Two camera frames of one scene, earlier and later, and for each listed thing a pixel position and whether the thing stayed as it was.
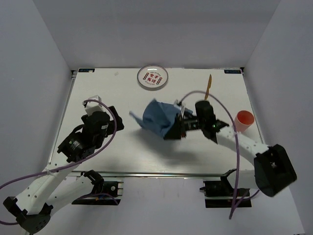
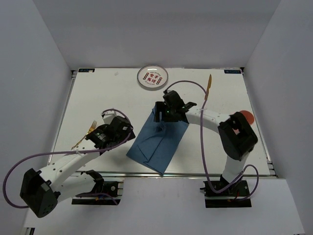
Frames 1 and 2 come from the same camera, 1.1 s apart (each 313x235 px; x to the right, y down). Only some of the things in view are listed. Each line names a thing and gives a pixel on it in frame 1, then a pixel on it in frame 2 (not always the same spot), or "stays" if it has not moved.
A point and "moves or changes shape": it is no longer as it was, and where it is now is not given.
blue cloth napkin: [159, 116] moves or changes shape
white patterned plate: [152, 77] stays
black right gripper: [178, 129] → [160, 106]
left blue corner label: [86, 70] stays
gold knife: [209, 86] stays
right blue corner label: [233, 71] stays
